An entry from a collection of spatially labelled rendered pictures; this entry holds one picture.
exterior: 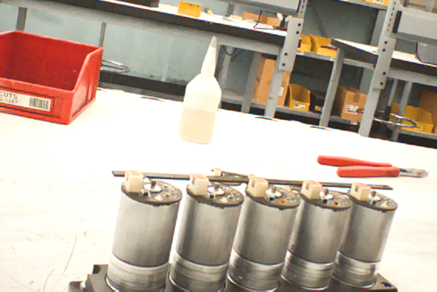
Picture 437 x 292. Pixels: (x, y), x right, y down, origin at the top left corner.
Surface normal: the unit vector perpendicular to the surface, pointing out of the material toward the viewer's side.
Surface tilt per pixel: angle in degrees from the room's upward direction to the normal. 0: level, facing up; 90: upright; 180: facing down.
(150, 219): 90
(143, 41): 90
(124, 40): 90
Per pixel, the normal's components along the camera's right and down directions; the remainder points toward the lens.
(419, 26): 0.10, 0.25
